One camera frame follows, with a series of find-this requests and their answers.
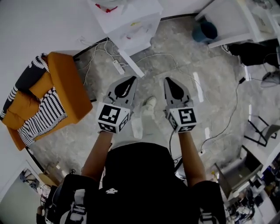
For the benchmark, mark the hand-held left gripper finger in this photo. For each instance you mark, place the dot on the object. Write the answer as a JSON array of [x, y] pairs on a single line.
[[130, 96], [114, 90]]

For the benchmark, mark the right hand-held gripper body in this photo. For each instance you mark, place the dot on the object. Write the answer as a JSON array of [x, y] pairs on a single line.
[[186, 118]]

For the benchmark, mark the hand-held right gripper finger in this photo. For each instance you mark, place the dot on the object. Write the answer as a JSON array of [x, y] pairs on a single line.
[[181, 94], [168, 96]]

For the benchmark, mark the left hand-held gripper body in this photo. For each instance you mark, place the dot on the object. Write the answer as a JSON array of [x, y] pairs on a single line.
[[109, 118]]

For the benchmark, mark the white water dispenser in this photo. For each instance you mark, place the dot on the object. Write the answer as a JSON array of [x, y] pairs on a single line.
[[131, 32]]

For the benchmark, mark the person's right forearm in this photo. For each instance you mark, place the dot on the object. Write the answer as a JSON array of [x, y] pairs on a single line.
[[192, 157]]

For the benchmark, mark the person's left forearm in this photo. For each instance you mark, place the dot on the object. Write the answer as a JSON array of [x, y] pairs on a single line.
[[98, 153]]

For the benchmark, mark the person's right shoe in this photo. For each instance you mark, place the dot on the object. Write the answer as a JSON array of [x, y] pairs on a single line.
[[149, 103]]

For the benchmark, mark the white power strip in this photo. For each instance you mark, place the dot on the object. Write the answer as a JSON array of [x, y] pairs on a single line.
[[203, 152], [118, 67]]

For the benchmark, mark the person's light trousers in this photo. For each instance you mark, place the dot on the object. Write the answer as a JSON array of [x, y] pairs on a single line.
[[151, 127]]

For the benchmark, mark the orange sofa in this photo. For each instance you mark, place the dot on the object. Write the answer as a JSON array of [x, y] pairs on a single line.
[[70, 92]]

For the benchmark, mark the black white striped blanket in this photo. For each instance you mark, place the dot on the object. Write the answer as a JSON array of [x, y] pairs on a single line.
[[43, 118]]

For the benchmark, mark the teal waste bin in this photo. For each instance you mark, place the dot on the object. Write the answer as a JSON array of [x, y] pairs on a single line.
[[204, 31]]

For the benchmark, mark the person's black shirt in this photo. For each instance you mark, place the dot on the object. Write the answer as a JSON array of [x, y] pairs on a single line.
[[142, 186]]

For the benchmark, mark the wooden stool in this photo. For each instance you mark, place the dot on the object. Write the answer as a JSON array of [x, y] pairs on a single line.
[[47, 178]]

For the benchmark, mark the orange cushion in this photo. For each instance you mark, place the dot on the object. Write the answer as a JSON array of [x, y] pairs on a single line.
[[24, 102]]

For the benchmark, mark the black frame chair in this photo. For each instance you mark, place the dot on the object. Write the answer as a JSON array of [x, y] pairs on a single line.
[[267, 131]]

